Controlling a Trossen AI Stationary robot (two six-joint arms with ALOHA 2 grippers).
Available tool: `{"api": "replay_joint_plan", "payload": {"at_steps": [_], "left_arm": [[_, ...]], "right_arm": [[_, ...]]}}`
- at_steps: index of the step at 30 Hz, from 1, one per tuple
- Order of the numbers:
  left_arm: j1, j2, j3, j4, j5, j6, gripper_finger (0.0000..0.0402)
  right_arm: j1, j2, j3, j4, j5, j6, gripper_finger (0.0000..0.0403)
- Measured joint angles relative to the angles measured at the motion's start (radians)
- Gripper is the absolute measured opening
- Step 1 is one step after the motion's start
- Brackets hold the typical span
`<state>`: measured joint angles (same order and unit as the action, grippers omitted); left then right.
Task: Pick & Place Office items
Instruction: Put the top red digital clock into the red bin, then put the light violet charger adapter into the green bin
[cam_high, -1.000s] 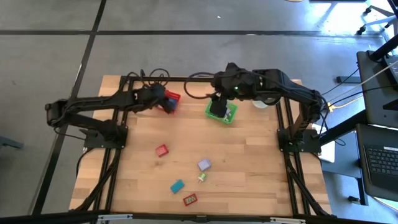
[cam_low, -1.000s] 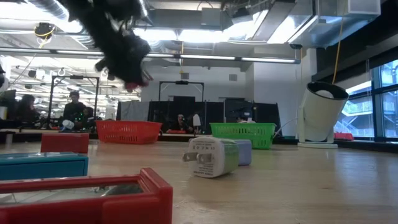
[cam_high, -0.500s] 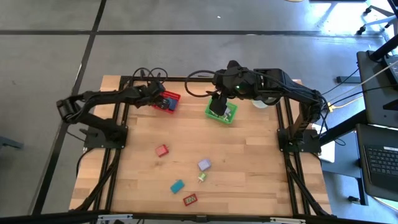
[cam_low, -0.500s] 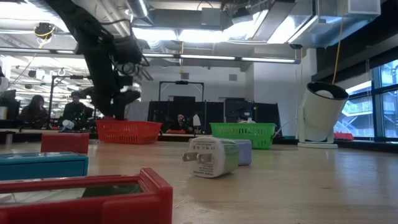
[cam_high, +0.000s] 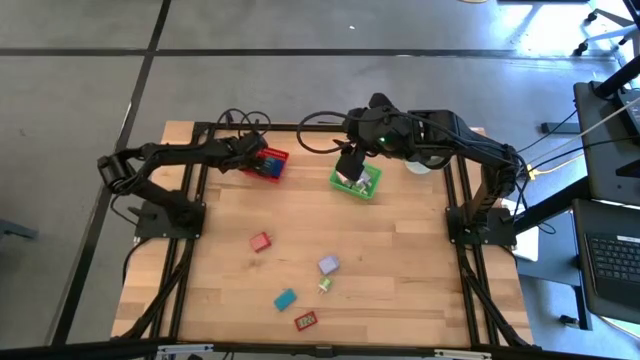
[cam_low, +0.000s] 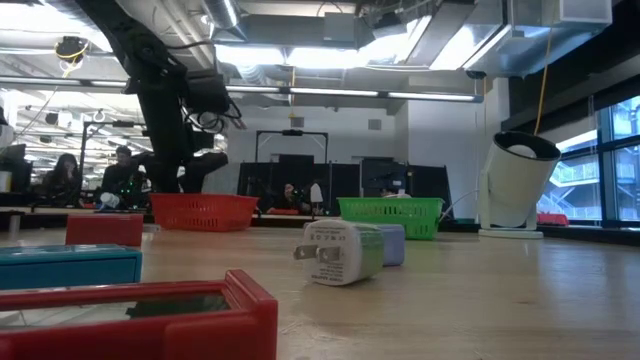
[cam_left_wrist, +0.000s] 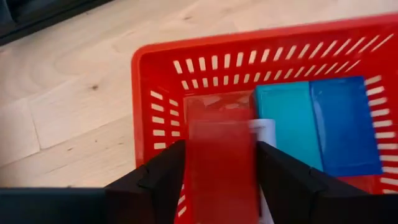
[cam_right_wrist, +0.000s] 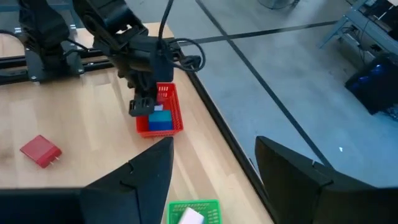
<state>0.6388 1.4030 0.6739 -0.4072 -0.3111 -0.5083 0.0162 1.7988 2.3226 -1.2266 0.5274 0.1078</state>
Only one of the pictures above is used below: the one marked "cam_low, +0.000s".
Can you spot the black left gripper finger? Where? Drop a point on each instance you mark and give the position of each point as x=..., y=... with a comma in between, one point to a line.
x=164, y=175
x=200, y=167

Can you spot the red wall charger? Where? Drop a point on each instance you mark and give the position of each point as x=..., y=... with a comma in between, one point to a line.
x=105, y=230

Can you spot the teal rectangular case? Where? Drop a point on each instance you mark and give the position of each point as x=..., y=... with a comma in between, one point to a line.
x=70, y=267

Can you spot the purple wall charger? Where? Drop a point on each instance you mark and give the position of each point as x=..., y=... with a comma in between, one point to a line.
x=395, y=245

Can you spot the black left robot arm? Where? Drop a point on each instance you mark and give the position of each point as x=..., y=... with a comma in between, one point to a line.
x=145, y=50

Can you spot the grey partition panel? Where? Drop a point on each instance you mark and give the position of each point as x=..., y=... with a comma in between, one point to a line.
x=225, y=180

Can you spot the red plastic basket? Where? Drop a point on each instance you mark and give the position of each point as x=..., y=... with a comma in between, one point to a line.
x=202, y=212

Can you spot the person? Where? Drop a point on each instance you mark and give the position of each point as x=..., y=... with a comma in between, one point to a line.
x=117, y=180
x=289, y=192
x=62, y=180

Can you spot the small white lamp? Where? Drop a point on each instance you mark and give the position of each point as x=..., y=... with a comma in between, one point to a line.
x=316, y=192

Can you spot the black round ceiling device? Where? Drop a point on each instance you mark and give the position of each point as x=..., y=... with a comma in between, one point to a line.
x=71, y=49

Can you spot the black partition panel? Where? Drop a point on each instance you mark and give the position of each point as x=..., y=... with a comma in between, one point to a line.
x=345, y=175

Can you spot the red digital clock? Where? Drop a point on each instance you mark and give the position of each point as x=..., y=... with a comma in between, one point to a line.
x=225, y=330

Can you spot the green plastic basket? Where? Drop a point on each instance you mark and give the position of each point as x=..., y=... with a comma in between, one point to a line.
x=390, y=215

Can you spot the small red bin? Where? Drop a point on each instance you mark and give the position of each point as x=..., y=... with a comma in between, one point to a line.
x=552, y=219

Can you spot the black rig frame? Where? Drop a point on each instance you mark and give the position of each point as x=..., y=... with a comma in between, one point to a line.
x=122, y=123
x=292, y=132

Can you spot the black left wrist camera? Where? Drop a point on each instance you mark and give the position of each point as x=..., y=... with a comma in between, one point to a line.
x=207, y=92

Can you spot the green wall charger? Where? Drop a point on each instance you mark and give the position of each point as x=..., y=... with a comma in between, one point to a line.
x=345, y=250

